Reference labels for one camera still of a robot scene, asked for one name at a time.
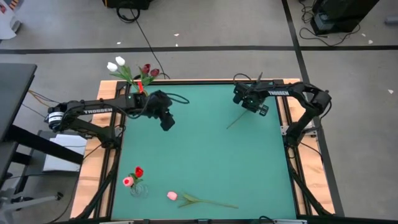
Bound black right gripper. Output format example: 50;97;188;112
233;82;270;116

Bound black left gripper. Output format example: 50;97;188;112
144;90;176;131

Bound dark red artificial tulip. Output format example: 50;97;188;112
141;68;160;93
138;63;152;93

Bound pink artificial tulip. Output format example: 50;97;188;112
166;190;239;210
123;176;141;190

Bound white artificial tulip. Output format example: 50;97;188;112
106;62;141;91
115;55;141;91

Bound clear glass vase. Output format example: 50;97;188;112
129;182;149;199

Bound black equipment case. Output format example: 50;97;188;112
310;0;381;35

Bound black floor equipment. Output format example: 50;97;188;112
102;0;155;10

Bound black desk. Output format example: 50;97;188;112
0;63;85;190

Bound grey chair base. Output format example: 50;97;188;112
0;186;65;224

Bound black aluminium table frame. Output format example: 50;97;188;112
70;77;346;224

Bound long black floor cable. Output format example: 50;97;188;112
116;0;171;80

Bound tangled black cables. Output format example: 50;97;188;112
298;0;362;47

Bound orange and yellow cables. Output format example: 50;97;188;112
27;89;74;116

